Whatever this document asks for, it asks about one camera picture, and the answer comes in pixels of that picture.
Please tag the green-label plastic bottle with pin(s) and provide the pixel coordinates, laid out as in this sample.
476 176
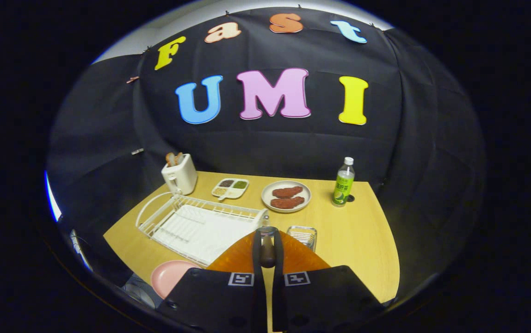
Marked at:
343 187

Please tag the brown meat patty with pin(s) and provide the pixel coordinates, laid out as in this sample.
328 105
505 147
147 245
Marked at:
287 192
287 202

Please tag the white backdrop clip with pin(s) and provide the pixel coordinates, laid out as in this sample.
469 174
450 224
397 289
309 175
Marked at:
137 151

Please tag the white divided condiment tray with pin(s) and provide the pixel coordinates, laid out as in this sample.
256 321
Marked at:
230 189

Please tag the beige plate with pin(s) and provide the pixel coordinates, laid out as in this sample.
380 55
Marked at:
306 194

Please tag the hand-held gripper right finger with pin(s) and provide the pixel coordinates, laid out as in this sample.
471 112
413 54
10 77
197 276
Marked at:
325 300

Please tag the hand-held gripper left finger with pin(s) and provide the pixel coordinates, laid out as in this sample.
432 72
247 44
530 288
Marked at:
214 300

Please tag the white toaster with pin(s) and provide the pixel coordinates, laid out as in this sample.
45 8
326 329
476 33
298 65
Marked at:
182 178

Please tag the black backdrop cloth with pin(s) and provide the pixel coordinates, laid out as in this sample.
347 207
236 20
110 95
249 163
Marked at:
293 143

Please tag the toast slice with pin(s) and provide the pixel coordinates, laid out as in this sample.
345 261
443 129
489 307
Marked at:
179 157
170 159

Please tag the pink plate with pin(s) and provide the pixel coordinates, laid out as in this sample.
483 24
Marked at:
170 277

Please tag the pink backdrop clip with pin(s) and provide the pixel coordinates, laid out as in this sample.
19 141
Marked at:
132 79

